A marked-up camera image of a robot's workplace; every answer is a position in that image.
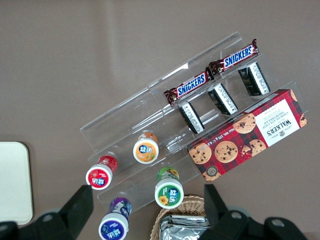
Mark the stack of foil containers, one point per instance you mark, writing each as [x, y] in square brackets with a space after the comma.
[182, 228]

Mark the clear acrylic stepped display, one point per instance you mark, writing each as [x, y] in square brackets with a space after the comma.
[117, 117]

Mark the small black white carton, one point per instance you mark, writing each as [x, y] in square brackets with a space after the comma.
[255, 78]
[222, 98]
[191, 117]

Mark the purple gum bottle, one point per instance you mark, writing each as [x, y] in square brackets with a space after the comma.
[113, 226]

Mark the light wicker basket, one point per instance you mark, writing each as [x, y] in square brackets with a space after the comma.
[185, 203]

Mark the cream plastic tray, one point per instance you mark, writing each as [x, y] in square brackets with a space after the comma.
[13, 182]

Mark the red Walkers cookie box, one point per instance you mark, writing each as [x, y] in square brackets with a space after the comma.
[247, 136]

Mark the green gum bottle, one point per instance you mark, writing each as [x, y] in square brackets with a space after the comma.
[169, 195]

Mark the orange gum bottle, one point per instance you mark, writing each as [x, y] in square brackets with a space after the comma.
[145, 151]

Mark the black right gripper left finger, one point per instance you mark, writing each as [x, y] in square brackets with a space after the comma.
[77, 212]

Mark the Snickers chocolate bar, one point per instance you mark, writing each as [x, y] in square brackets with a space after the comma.
[237, 58]
[191, 85]

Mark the red gum bottle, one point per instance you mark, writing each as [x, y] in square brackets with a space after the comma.
[98, 177]

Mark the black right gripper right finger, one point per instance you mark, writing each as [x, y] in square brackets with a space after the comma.
[217, 212]

